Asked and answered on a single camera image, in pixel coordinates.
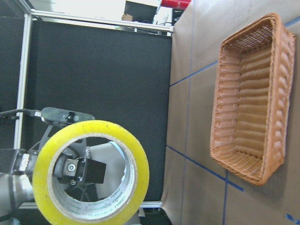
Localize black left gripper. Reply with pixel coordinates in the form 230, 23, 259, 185
14, 140, 107, 202

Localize yellow tape roll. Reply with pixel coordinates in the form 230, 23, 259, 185
32, 120, 150, 225

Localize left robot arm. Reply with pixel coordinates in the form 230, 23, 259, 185
0, 139, 128, 225

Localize brown wicker basket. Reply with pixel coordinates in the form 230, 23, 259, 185
210, 13, 296, 186

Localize red cylinder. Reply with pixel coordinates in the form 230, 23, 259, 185
160, 0, 191, 10

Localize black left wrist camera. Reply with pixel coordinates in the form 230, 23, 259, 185
41, 107, 95, 128

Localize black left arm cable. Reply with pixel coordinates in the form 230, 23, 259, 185
0, 108, 43, 119

